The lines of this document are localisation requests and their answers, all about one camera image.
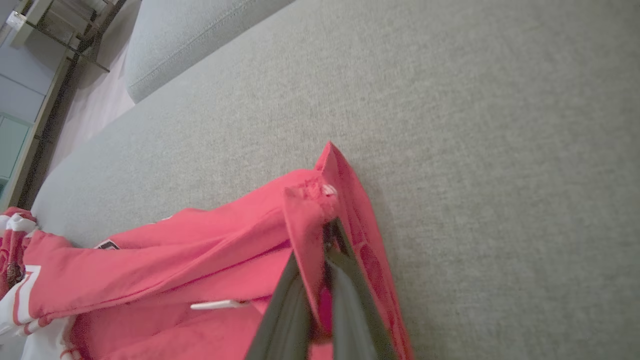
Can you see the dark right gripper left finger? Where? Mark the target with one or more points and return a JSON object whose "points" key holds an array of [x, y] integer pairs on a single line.
{"points": [[290, 320]]}

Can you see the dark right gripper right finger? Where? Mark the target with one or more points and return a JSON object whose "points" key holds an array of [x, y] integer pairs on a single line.
{"points": [[357, 320]]}

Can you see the red white sports garment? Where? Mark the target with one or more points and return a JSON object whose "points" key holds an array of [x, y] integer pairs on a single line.
{"points": [[175, 260]]}

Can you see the grey fabric sofa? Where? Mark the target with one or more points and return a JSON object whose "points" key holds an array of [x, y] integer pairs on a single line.
{"points": [[450, 150]]}

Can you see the grey sofa cushion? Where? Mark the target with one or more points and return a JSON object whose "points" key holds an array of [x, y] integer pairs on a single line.
{"points": [[175, 45]]}

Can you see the pale green cabinet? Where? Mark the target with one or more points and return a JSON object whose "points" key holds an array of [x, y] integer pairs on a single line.
{"points": [[12, 145]]}

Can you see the dark metal frame table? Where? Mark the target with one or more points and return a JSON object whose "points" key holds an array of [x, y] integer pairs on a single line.
{"points": [[82, 42]]}

